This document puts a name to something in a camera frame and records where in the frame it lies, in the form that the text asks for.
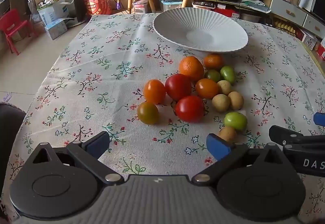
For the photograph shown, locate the floral tablecloth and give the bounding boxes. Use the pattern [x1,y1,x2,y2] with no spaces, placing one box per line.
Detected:
[0,12,325,224]

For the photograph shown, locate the red plastic chair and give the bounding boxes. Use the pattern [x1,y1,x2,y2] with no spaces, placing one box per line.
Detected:
[0,9,35,55]

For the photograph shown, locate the clear storage box dark lid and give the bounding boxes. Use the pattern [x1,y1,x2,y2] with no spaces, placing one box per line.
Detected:
[192,0,216,10]

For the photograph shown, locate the egg carton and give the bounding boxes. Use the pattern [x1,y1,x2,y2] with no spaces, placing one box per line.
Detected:
[275,19,297,36]

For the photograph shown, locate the tan longan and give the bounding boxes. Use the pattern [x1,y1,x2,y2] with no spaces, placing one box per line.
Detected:
[212,94,230,112]
[218,126,237,144]
[217,80,232,95]
[228,91,245,110]

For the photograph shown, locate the clear storage box pink contents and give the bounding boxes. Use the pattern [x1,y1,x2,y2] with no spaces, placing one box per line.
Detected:
[132,0,150,14]

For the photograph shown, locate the red tomato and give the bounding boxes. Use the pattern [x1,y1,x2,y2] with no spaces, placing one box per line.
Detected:
[165,74,193,101]
[175,95,205,122]

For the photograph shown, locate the green jujube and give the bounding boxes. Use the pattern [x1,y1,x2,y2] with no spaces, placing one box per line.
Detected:
[224,112,247,131]
[220,65,235,85]

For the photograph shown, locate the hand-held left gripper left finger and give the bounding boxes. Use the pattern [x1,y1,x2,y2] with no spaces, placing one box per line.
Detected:
[32,131,125,186]

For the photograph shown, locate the black screen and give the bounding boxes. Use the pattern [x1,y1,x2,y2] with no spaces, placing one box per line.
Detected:
[311,0,325,21]

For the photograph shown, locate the pile of papers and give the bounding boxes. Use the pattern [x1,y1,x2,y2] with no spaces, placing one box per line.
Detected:
[240,0,272,13]

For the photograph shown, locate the long low cabinet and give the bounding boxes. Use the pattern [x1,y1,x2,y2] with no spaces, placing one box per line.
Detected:
[213,0,325,41]

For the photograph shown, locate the large mandarin orange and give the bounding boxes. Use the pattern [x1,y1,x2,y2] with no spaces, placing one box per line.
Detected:
[179,56,204,82]

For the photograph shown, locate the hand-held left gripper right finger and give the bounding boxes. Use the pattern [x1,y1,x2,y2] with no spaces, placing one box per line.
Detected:
[192,133,297,186]

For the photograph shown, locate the orange tomato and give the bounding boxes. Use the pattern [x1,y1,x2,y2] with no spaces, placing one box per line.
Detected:
[143,79,166,105]
[195,78,219,99]

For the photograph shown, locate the small mandarin orange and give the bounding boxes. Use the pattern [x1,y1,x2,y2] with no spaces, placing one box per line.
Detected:
[203,54,224,70]

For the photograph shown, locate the red box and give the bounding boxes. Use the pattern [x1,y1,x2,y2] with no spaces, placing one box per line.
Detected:
[217,8,240,20]

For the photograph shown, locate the green-orange tomato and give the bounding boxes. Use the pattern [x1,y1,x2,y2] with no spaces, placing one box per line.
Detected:
[137,101,160,125]
[204,69,221,83]

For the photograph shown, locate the blue and white carton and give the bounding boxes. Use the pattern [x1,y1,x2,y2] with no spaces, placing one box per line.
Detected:
[45,18,68,40]

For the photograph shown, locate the clear storage box blue lid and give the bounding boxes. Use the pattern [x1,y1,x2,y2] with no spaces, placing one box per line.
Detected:
[159,0,183,12]

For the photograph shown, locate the white cardboard box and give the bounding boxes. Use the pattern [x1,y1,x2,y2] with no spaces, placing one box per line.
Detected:
[38,0,74,27]

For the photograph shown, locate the white ribbed plate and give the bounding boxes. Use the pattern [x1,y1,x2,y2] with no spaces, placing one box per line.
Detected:
[153,8,249,52]

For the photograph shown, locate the red printed bucket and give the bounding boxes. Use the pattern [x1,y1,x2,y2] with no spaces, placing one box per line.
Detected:
[79,0,113,16]

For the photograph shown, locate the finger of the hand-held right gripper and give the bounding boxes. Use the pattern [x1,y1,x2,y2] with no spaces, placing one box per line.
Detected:
[269,125,325,147]
[313,112,325,127]

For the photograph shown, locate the white patterned box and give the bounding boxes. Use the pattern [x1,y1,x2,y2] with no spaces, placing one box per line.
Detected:
[301,32,318,50]

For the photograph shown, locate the black appliance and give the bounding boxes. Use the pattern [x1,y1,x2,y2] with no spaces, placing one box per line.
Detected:
[73,0,88,22]

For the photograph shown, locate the dark rounded object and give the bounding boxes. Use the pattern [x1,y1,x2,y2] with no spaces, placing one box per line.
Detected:
[0,102,26,181]

